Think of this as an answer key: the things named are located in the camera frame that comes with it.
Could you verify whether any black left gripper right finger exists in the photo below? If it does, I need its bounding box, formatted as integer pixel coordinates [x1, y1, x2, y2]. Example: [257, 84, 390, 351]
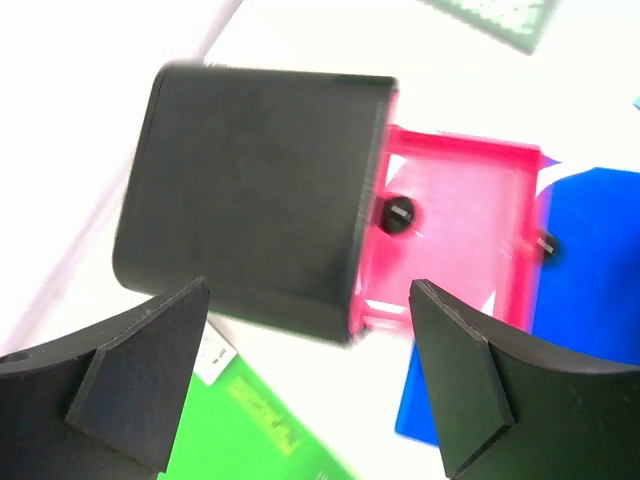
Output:
[409, 280, 639, 479]

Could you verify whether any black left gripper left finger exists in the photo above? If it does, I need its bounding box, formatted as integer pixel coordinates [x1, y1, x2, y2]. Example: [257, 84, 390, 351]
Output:
[1, 278, 209, 479]

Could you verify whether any pink top drawer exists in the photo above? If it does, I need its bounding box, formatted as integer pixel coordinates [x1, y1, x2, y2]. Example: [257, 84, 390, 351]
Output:
[349, 126, 546, 332]

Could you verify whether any green clip file folder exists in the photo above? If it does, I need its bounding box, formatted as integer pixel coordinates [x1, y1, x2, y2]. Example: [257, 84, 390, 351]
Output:
[159, 323, 354, 480]

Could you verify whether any dark blue clipboard folder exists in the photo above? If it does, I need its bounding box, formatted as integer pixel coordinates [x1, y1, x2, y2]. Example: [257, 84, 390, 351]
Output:
[393, 167, 640, 446]

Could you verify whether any black drawer cabinet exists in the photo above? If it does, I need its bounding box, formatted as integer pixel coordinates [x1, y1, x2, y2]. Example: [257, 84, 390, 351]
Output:
[112, 62, 398, 344]

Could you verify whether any mint green file rack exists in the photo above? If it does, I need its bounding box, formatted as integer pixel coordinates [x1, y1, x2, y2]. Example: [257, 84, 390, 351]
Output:
[426, 0, 559, 55]

